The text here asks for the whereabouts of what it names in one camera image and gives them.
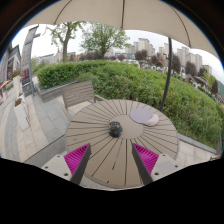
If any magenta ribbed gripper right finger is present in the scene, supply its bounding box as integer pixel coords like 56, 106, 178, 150
132, 143, 159, 185

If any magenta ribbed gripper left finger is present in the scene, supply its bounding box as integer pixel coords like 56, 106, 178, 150
64, 144, 91, 185

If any black computer mouse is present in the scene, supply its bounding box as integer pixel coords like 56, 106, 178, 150
109, 121, 123, 137

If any purple mouse pad wrist rest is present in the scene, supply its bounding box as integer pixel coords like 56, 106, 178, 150
130, 108, 159, 127

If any round slatted patio table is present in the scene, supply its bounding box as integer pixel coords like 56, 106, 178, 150
66, 99, 179, 188

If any green trimmed hedge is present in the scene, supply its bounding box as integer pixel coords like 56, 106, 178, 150
36, 60, 224, 147

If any beige slatted patio chair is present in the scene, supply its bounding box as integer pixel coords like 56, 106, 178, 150
61, 81, 103, 120

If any white planter box with flowers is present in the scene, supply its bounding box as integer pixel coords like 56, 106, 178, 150
14, 97, 29, 130

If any dark umbrella pole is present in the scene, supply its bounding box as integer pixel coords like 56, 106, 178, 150
158, 37, 174, 112

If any beige patio umbrella canopy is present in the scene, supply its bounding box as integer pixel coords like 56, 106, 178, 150
26, 0, 218, 57

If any grey stone planter wall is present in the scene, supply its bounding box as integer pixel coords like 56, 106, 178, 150
35, 81, 76, 103

